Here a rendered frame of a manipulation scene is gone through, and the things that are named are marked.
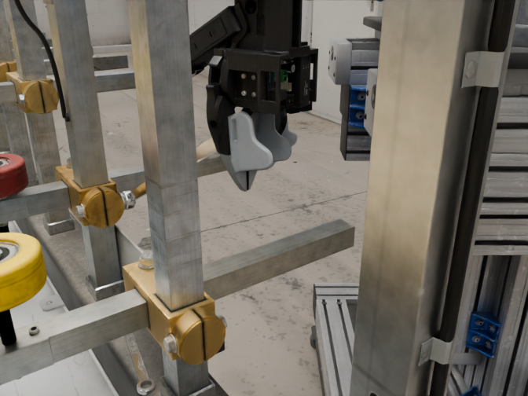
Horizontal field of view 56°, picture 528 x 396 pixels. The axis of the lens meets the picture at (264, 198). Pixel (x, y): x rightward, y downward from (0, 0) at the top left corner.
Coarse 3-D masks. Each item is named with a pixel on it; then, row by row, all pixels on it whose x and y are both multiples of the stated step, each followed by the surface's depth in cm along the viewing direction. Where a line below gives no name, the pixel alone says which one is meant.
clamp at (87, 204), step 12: (60, 168) 70; (60, 180) 69; (72, 180) 66; (108, 180) 66; (72, 192) 65; (84, 192) 63; (96, 192) 62; (108, 192) 63; (72, 204) 67; (84, 204) 62; (96, 204) 62; (108, 204) 63; (120, 204) 64; (84, 216) 63; (96, 216) 63; (108, 216) 64; (120, 216) 65
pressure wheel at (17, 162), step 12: (0, 156) 64; (12, 156) 64; (0, 168) 60; (12, 168) 60; (24, 168) 63; (0, 180) 59; (12, 180) 60; (24, 180) 62; (0, 192) 60; (12, 192) 61; (0, 228) 64
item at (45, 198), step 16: (208, 160) 79; (112, 176) 70; (128, 176) 71; (144, 176) 73; (32, 192) 65; (48, 192) 65; (64, 192) 67; (0, 208) 62; (16, 208) 64; (32, 208) 65; (48, 208) 66; (0, 224) 64
